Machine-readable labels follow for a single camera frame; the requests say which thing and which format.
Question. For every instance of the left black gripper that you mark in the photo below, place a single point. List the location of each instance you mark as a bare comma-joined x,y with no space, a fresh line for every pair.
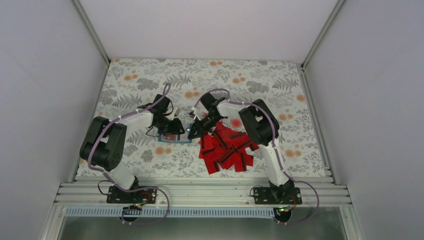
175,128

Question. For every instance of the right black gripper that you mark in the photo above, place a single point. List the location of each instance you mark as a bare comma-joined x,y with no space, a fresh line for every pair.
199,128

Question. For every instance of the teal card holder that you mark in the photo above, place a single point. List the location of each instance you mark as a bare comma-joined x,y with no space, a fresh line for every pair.
180,138

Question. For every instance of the red card with black stripe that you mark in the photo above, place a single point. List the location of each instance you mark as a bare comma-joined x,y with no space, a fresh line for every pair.
169,137

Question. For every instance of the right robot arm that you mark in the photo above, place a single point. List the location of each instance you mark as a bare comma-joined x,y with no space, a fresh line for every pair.
261,127

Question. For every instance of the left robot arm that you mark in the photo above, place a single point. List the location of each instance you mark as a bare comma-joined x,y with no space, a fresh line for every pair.
104,143

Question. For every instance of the pile of red cards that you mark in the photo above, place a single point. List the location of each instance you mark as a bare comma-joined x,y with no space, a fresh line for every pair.
225,148

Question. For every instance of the floral patterned table mat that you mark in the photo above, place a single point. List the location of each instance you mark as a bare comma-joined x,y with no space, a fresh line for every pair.
130,83

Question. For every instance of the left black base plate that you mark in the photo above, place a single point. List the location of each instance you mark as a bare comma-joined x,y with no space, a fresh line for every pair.
117,196

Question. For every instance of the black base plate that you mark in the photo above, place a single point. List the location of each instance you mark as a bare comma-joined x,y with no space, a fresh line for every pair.
117,196
266,196

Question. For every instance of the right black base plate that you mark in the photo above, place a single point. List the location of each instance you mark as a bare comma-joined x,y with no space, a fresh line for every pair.
266,196

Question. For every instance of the aluminium rail frame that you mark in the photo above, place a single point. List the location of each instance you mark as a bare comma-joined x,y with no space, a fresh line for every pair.
204,191

